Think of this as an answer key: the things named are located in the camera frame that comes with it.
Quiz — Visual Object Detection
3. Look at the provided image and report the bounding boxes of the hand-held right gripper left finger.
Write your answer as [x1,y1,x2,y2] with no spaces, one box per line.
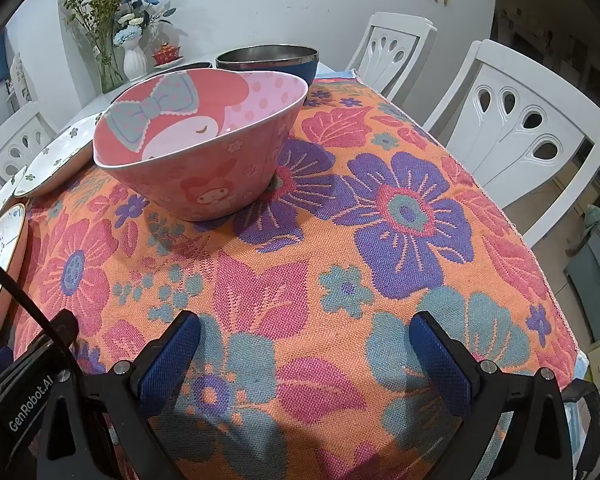
[35,310,202,480]

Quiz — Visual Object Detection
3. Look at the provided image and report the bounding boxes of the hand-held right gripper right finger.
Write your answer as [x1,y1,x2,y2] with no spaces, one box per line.
[410,311,581,480]

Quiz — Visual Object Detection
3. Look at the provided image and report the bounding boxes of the orange rimmed plate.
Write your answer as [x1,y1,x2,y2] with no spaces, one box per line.
[0,202,30,356]

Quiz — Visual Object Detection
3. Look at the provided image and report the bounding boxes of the white plate green flowers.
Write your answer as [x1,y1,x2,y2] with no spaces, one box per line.
[12,129,95,199]

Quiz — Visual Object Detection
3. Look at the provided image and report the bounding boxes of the pink cartoon bowl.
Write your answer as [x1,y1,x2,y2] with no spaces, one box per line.
[93,71,309,223]

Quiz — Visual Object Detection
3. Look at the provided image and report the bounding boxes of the blue steel bowl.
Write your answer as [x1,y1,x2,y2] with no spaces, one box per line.
[215,45,321,92]

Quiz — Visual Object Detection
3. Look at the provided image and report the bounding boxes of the orange floral tablecloth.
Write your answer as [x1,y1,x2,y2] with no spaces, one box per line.
[0,71,588,480]

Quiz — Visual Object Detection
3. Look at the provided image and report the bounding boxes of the teal storage box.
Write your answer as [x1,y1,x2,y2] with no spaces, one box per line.
[564,205,600,343]

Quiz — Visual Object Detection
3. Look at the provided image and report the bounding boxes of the white dining chair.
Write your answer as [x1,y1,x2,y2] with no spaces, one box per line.
[0,101,58,196]
[422,39,600,251]
[346,11,438,103]

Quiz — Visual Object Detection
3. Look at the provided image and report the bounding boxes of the white decorative rack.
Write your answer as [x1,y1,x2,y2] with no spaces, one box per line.
[6,51,33,111]

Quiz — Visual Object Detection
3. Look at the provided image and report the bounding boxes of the glass vase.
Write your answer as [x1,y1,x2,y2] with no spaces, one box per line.
[92,42,126,95]

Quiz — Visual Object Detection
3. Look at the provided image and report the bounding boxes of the white ribbed vase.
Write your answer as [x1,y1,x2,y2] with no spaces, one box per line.
[123,42,149,82]

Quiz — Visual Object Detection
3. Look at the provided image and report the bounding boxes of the black smartphone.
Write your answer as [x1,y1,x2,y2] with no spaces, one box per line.
[152,61,215,80]

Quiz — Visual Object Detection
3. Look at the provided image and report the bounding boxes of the red lidded teacup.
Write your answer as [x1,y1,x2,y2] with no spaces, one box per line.
[152,44,182,65]

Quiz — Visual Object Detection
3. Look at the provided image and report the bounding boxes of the yellow dried flower bunch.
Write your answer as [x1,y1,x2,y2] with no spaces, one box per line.
[61,0,126,61]

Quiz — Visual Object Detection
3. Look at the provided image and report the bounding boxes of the blue white flower bouquet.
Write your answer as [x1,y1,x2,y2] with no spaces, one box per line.
[112,0,178,48]

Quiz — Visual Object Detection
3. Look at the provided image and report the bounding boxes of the dark wooden cabinet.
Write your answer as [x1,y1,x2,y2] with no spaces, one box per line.
[496,2,600,88]

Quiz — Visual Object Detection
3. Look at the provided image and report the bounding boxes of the black cable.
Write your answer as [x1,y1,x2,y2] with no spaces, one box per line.
[0,250,81,411]

